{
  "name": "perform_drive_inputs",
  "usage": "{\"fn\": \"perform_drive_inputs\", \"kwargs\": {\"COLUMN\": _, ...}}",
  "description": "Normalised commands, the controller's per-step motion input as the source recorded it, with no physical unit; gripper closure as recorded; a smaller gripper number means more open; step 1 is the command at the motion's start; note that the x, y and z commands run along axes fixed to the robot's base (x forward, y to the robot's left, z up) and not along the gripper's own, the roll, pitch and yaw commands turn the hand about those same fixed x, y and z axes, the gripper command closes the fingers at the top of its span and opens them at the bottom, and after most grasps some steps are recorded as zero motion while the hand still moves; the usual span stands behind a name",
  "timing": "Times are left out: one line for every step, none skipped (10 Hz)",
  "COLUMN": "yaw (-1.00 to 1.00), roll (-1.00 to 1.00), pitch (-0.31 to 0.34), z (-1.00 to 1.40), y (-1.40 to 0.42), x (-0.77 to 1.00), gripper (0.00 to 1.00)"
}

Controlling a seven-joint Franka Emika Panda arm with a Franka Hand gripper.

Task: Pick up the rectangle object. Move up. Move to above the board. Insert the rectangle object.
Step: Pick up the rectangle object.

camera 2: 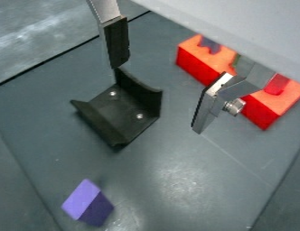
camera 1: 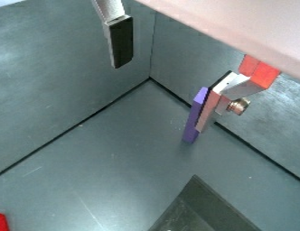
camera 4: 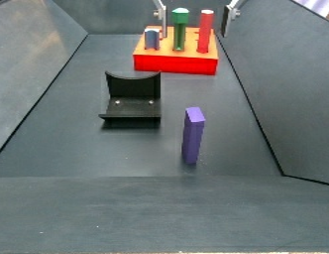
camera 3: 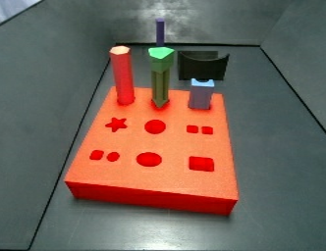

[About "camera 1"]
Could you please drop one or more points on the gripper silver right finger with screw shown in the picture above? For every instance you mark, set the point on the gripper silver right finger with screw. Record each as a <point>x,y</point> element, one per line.
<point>225,97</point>

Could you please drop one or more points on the red peg board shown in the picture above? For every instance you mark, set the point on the red peg board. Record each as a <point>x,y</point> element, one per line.
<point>258,71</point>

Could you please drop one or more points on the purple rectangular block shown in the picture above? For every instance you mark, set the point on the purple rectangular block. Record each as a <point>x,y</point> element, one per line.
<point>190,133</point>

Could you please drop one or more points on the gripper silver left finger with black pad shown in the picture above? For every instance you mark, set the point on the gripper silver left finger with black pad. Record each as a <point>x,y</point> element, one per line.
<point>118,30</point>

